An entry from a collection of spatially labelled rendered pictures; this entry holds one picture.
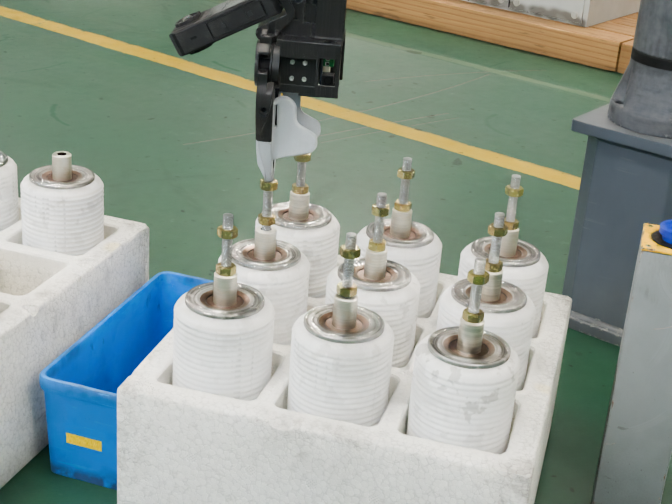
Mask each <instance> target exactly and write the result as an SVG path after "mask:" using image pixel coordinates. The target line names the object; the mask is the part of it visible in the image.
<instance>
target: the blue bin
mask: <svg viewBox="0 0 672 504"><path fill-rule="evenodd" d="M208 282H214V281H213V280H208V279H203V278H199V277H194V276H189V275H184V274H180V273H175V272H169V271H166V272H160V273H158V274H156V275H155V276H154V277H152V278H151V279H150V280H149V281H148V282H146V283H145V284H144V285H143V286H142V287H141V288H139V289H138V290H137V291H136V292H135V293H133V294H132V295H131V296H130V297H129V298H127V299H126V300H125V301H124V302H123V303H122V304H120V305H119V306H118V307H117V308H116V309H114V310H113V311H112V312H111V313H110V314H108V315H107V316H106V317H105V318H104V319H103V320H101V321H100V322H99V323H98V324H97V325H95V326H94V327H93V328H92V329H91V330H89V331H88V332H87V333H86V334H85V335H84V336H82V337H81V338H80V339H79V340H78V341H76V342H75V343H74V344H73V345H72V346H71V347H69V348H68V349H67V350H66V351H65V352H63V353H62V354H61V355H60V356H59V357H57V358H56V359H55V360H54V361H53V362H52V363H50V364H49V365H48V366H47V367H46V368H44V369H43V370H42V371H41V373H40V374H39V381H40V388H41V389H42V390H43V391H44V397H45V409H46V420H47V432H48V443H49V454H50V466H51V471H52V472H53V473H55V474H58V475H62V476H66V477H70V478H73V479H77V480H81V481H84V482H88V483H92V484H96V485H99V486H103V487H107V488H110V489H114V490H117V390H118V388H119V386H120V385H121V384H122V383H123V382H124V381H125V380H126V379H127V378H128V377H129V376H131V375H132V373H133V372H134V370H135V369H136V368H137V367H138V366H139V365H140V364H141V362H142V361H143V360H144V359H145V358H146V357H147V356H148V355H149V354H150V353H151V352H152V351H153V349H154V348H155V347H156V346H157V345H158V344H159V343H160V342H161V341H162V340H163V339H164V337H165V336H166V335H167V334H168V333H169V332H170V331H171V330H172V329H173V328H174V306H175V304H176V302H177V301H178V300H179V298H180V297H181V296H182V295H183V294H185V293H186V292H188V291H189V290H190V289H191V288H193V287H195V286H197V285H200V284H203V283H208Z"/></svg>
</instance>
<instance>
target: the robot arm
mask: <svg viewBox="0 0 672 504"><path fill-rule="evenodd" d="M346 3H347V0H228V1H226V2H223V3H221V4H219V5H217V6H214V7H212V8H210V9H208V10H205V11H203V12H201V13H200V11H197V12H195V13H192V14H190V15H186V16H185V17H184V18H181V19H180V20H178V21H177V22H176V23H175V26H176V27H175V28H174V29H173V31H172V32H171V33H170V35H169V37H170V39H171V41H172V43H173V45H174V47H175V49H176V51H177V53H178V54H179V55H180V56H185V55H187V54H189V53H190V55H192V54H195V53H198V52H200V51H203V50H205V49H206V48H208V47H210V46H212V44H213V43H214V42H217V41H219V40H221V39H223V38H226V37H228V36H230V35H232V34H235V33H237V32H239V31H242V30H244V29H246V28H248V27H251V26H253V25H255V24H257V23H260V24H259V26H258V28H257V29H256V33H255V34H256V36H257V38H258V40H257V44H256V53H255V66H254V84H255V86H257V90H256V111H255V126H256V154H257V164H258V166H259V168H260V170H261V172H262V174H263V176H264V178H265V180H266V181H272V175H273V168H274V171H275V162H276V159H278V158H284V157H290V156H296V155H302V154H308V153H311V152H313V151H314V150H315V149H316V147H317V138H318V137H319V135H320V132H321V126H320V123H319V122H318V121H317V120H316V119H314V118H312V117H311V116H309V115H307V114H306V113H304V112H303V111H302V109H301V96H307V97H324V98H335V99H338V88H339V80H342V78H343V65H344V51H345V38H346V28H345V17H346ZM283 9H285V10H283ZM319 84H320V85H319ZM281 93H283V96H281ZM607 116H608V118H609V119H610V120H611V121H612V122H613V123H615V124H616V125H618V126H620V127H623V128H625V129H628V130H631V131H634V132H637V133H641V134H645V135H649V136H654V137H660V138H668V139H672V0H641V1H640V7H639V12H638V18H637V24H636V29H635V35H634V41H633V47H632V52H631V58H630V62H629V65H628V66H627V68H626V70H625V72H624V74H623V76H622V78H621V80H620V82H619V84H618V85H617V87H616V89H615V91H614V93H613V95H612V97H611V99H610V102H609V108H608V114H607Z"/></svg>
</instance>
